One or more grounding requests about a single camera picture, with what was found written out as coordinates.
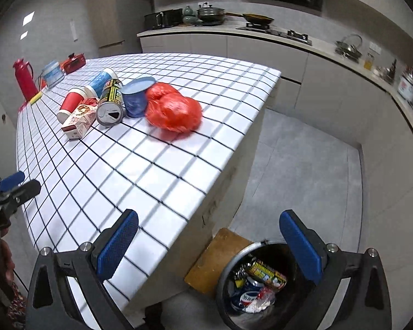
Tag steel kettle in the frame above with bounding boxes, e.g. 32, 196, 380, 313
334, 34, 363, 63

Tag red paper cup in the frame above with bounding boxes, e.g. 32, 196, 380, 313
57, 87, 86, 123

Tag clear plastic bag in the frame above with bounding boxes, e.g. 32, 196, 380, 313
244, 287, 276, 313

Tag blue soda can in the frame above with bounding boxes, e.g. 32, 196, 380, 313
230, 277, 265, 312

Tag black gas stove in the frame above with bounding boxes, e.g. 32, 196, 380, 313
236, 22, 313, 45

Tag white table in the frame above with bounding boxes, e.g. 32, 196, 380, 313
129, 110, 267, 313

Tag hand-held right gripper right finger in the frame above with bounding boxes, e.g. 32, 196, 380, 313
279, 210, 393, 330

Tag white black checked tablecloth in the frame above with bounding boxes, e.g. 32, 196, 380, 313
15, 53, 282, 312

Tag grey lidded wok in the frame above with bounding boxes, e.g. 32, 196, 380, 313
197, 3, 226, 25

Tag long-handled frying pan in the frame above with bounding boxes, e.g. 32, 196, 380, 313
225, 12, 275, 25

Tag beige kitchen counter cabinets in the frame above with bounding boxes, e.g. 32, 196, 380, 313
137, 21, 413, 221

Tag red thermos jug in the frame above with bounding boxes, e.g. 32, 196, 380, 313
13, 58, 39, 103

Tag green ceramic pot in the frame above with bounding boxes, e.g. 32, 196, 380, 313
182, 5, 203, 25

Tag black trash bin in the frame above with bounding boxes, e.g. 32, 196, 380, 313
215, 241, 331, 330

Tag black microwave oven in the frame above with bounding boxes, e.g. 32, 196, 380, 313
144, 9, 184, 30

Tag steel wool scourer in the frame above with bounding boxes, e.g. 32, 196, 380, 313
235, 255, 253, 279

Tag blue white paper cup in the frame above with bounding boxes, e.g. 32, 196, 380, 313
84, 68, 119, 100

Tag red white carton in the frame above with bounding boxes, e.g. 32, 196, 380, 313
61, 98, 100, 140

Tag red floral clothing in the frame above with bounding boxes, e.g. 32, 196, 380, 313
5, 280, 30, 330

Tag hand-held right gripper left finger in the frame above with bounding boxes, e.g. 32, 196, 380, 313
27, 209, 139, 330

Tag white rice cooker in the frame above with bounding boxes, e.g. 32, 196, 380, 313
397, 65, 413, 103

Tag red plastic bag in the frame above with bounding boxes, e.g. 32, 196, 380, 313
145, 82, 203, 134

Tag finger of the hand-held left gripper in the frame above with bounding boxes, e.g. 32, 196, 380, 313
5, 179, 42, 211
0, 171, 26, 194

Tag beige refrigerator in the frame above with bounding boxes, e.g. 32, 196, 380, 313
89, 0, 142, 56

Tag tall dark labelled can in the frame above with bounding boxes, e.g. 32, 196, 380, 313
96, 78, 126, 127

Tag small red pot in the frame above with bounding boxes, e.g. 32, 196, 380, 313
60, 52, 86, 74

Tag person's left hand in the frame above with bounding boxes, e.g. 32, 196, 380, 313
1, 241, 17, 284

